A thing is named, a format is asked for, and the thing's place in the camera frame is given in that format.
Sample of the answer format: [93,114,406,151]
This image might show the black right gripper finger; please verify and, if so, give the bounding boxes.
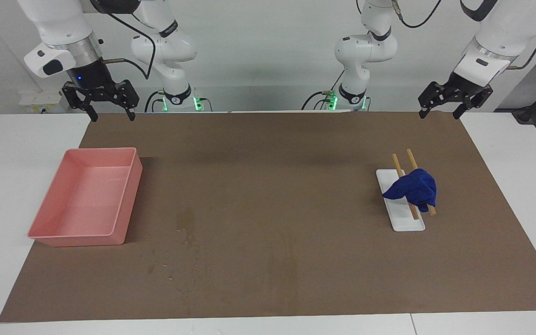
[62,82,99,122]
[114,80,139,121]

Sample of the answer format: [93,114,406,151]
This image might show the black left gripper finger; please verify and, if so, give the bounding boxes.
[453,86,493,120]
[418,82,448,119]

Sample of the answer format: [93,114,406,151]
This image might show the blue towel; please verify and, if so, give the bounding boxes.
[382,168,437,213]

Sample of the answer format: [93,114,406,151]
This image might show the wooden rack rod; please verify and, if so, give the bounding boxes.
[392,154,420,221]
[406,148,437,216]

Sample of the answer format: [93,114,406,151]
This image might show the pink plastic bin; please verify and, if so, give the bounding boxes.
[27,147,143,247]

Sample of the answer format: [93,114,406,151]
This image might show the white rack base tray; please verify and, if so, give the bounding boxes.
[375,168,426,232]

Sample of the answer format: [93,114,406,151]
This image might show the brown table mat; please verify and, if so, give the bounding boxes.
[0,111,536,323]

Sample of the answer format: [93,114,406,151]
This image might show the black right base cable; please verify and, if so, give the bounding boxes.
[145,91,164,113]

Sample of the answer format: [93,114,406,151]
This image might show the black base cable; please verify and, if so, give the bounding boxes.
[145,91,164,113]
[301,70,345,111]

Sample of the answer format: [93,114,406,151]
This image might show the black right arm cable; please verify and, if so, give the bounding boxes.
[103,9,157,80]

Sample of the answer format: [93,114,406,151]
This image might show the white wall socket box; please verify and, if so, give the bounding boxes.
[19,90,71,114]

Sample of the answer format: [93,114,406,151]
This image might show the black left base cable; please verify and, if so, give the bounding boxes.
[301,70,345,111]

